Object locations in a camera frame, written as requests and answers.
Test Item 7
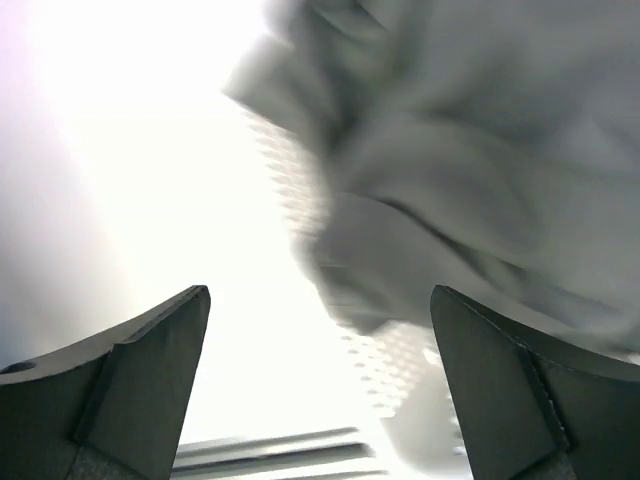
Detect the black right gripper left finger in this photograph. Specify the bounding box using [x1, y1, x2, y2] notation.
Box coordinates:
[1, 286, 211, 480]

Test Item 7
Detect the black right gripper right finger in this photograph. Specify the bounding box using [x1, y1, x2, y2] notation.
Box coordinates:
[430, 286, 639, 480]

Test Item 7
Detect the grey skirt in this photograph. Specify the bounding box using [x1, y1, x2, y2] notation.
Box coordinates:
[228, 1, 639, 356]

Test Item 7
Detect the white plastic basket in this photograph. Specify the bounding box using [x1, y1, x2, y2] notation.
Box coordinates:
[241, 109, 472, 479]

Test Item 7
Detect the aluminium frame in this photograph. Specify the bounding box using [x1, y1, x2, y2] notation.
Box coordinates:
[171, 427, 388, 479]

